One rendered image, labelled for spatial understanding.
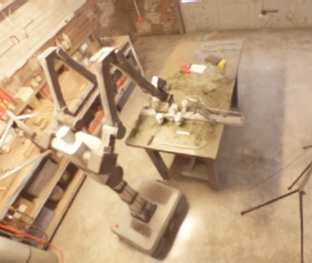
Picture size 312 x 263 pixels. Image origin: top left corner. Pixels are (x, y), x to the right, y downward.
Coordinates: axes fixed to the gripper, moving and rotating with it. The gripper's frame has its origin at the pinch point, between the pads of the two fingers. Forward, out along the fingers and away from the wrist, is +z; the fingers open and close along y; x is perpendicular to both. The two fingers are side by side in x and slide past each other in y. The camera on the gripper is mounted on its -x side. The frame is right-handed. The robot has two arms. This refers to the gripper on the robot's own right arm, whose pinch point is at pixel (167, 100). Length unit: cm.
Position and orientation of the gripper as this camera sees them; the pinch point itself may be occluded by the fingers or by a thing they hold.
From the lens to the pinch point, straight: 156.3
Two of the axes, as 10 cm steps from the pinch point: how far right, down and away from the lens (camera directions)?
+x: -2.6, 9.6, -0.2
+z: 4.7, 1.4, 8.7
